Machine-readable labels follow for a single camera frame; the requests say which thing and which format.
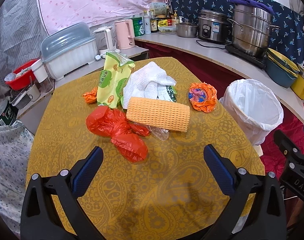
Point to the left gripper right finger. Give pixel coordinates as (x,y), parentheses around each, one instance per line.
(266,219)

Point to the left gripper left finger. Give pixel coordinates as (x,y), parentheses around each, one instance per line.
(39,216)

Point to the red plastic bag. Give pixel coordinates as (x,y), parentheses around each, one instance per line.
(125,135)

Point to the clear plastic wrap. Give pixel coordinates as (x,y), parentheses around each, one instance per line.
(160,133)

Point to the green white packet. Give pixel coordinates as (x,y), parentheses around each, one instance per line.
(170,94)

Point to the white cloth rag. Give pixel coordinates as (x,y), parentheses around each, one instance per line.
(148,82)

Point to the yellow green snack bag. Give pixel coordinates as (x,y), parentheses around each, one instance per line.
(113,78)

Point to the white lined trash bin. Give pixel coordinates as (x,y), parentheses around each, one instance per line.
(254,107)

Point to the yellow saucepan with lid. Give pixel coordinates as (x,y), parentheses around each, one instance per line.
(298,85)

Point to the stacked teal yellow basins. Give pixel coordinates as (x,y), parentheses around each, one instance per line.
(280,69)

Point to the black induction cooker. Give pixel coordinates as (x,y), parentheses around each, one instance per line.
(258,62)

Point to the navy patterned cloth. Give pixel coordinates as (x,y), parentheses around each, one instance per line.
(287,36)

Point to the red counter skirt cloth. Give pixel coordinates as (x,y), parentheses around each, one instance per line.
(220,78)

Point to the steel stacked steamer pot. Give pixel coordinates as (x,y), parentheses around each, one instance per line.
(251,29)

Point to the small orange wrapper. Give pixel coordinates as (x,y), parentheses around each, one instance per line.
(91,97)

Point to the silver rice cooker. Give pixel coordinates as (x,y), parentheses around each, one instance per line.
(213,26)

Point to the red plastic basin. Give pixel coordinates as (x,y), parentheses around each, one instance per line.
(25,78)

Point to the purple cloth on steamer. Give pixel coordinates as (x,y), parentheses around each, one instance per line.
(252,3)

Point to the yellow paisley tablecloth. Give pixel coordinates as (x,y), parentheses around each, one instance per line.
(171,194)

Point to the white cup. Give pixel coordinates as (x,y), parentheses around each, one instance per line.
(39,71)

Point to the small steel pot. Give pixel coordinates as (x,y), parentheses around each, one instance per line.
(186,30)

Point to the white dish rack box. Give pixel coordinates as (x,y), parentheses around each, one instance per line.
(68,49)

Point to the dark sauce bottle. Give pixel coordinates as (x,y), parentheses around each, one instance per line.
(153,22)

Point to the white bottle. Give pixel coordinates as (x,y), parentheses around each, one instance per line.
(146,21)

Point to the white glass electric kettle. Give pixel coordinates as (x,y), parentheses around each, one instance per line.
(105,41)

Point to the green tin can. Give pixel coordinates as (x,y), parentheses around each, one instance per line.
(138,26)

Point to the pink electric kettle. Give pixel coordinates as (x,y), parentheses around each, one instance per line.
(125,34)

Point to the pink dotted sheet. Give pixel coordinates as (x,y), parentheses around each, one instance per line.
(99,0)

